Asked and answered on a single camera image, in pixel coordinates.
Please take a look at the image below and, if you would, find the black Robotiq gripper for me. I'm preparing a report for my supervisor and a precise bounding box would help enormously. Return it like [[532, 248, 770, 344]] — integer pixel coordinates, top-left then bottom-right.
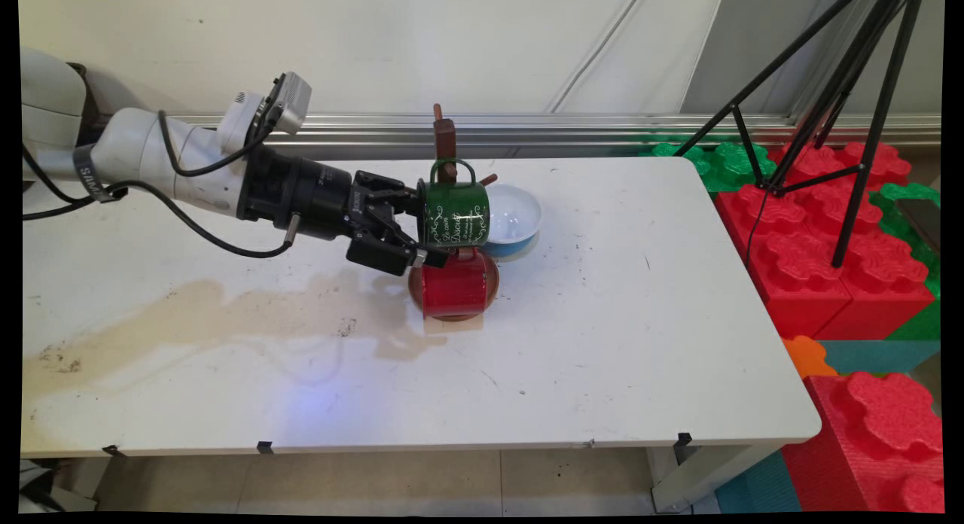
[[239, 146, 453, 278]]

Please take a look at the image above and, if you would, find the green enamel mug white print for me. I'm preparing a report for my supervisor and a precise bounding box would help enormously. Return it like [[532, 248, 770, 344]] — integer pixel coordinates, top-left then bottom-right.
[[416, 159, 490, 248]]

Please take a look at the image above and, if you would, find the red enamel mug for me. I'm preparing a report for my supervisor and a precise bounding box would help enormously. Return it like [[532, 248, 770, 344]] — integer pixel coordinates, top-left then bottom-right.
[[419, 247, 490, 320]]

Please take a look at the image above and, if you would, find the brown wooden mug tree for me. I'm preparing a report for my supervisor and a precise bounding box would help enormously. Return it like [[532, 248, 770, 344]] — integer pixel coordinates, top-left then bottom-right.
[[407, 102, 502, 323]]

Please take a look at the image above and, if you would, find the blue bowl white inside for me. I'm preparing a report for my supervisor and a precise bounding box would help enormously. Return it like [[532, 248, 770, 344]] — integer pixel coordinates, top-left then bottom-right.
[[482, 183, 543, 257]]

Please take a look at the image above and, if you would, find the brown wicker basket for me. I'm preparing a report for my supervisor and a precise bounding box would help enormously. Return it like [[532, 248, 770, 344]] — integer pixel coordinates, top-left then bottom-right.
[[66, 61, 115, 147]]

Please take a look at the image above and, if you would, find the green foam puzzle block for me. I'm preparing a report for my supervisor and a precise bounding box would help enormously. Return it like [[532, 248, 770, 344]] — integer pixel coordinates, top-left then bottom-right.
[[870, 181, 942, 340], [640, 142, 776, 197]]

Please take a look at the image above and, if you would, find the red foam puzzle block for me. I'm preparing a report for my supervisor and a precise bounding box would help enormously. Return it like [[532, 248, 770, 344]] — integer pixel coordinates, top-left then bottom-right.
[[768, 140, 912, 231], [813, 230, 937, 340], [714, 184, 856, 340]]

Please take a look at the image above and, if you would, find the white table leg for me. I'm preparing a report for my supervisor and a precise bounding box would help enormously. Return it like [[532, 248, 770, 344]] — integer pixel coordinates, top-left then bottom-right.
[[648, 444, 776, 513]]

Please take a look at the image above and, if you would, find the orange foam block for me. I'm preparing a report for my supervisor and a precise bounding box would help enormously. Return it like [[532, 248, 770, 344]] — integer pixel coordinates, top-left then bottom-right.
[[782, 336, 838, 380]]

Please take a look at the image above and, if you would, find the teal foam block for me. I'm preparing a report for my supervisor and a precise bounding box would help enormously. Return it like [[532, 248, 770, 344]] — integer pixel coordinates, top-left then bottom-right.
[[714, 450, 803, 513]]

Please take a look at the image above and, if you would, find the black tripod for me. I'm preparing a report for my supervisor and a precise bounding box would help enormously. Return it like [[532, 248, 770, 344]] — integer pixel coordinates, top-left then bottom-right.
[[673, 0, 926, 269]]

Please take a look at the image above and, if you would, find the teal foam panel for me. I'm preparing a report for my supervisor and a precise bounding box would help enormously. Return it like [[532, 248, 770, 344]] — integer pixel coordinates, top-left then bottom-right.
[[817, 340, 942, 376]]

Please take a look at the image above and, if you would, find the large red foam block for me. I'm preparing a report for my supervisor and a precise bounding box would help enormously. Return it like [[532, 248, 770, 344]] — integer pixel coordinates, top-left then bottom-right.
[[782, 371, 944, 513]]

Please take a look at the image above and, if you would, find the dark flat panel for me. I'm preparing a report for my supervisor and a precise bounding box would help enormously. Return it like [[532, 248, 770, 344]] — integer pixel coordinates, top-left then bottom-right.
[[896, 199, 942, 255]]

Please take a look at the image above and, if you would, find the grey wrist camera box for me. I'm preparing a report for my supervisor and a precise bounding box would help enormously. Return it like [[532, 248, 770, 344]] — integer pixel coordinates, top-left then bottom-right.
[[260, 72, 312, 137]]

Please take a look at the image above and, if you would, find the long black arm cable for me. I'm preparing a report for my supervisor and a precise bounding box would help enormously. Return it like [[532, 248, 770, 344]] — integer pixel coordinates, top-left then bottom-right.
[[21, 144, 302, 260]]

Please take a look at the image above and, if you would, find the aluminium wall rail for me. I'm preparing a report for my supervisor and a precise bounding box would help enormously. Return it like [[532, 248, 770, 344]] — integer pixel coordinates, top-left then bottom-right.
[[181, 114, 942, 150]]

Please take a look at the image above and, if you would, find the thin black tripod cable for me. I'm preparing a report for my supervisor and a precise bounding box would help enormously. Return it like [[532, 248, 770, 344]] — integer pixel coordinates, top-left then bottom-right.
[[744, 187, 770, 269]]

